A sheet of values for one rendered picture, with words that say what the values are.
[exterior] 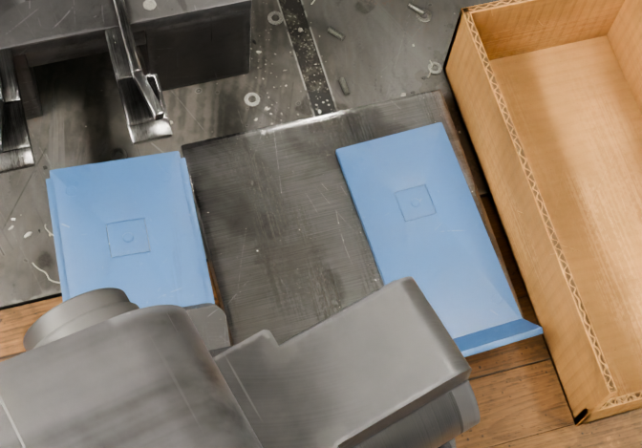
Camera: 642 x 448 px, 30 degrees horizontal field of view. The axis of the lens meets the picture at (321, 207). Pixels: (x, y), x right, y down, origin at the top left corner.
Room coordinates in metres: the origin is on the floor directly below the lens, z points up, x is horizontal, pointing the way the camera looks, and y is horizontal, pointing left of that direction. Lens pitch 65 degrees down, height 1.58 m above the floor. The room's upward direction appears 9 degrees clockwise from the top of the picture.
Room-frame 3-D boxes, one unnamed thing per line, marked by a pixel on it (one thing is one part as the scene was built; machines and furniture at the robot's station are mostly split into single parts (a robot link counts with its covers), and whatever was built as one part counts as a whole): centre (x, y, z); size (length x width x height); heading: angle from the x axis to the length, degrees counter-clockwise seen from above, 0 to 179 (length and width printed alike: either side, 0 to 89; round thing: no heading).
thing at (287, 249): (0.29, -0.02, 0.91); 0.17 x 0.16 x 0.02; 114
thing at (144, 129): (0.33, 0.11, 0.98); 0.07 x 0.02 x 0.01; 24
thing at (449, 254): (0.29, -0.07, 0.93); 0.15 x 0.07 x 0.03; 27
